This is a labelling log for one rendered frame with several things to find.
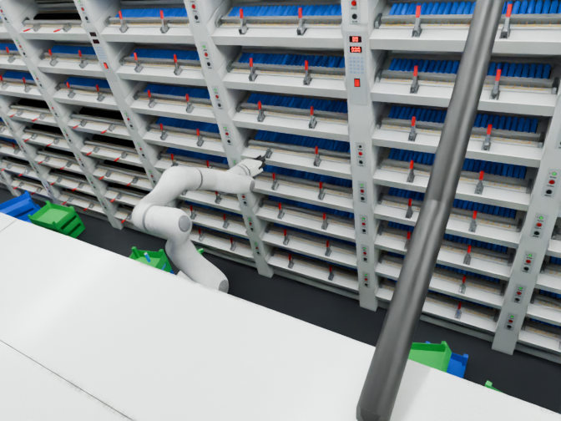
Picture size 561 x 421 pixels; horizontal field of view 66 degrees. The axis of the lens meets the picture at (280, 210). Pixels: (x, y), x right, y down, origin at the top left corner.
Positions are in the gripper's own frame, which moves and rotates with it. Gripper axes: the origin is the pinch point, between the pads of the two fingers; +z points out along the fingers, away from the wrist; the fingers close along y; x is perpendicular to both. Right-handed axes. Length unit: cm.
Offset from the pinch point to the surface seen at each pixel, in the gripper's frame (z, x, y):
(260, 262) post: 21, -82, -21
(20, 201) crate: 11, -88, -270
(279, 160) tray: 5.8, -1.8, 6.9
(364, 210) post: 9, -21, 50
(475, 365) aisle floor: 11, -96, 110
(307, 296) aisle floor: 19, -95, 13
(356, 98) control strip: -2, 34, 48
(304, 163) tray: 6.6, -1.3, 20.2
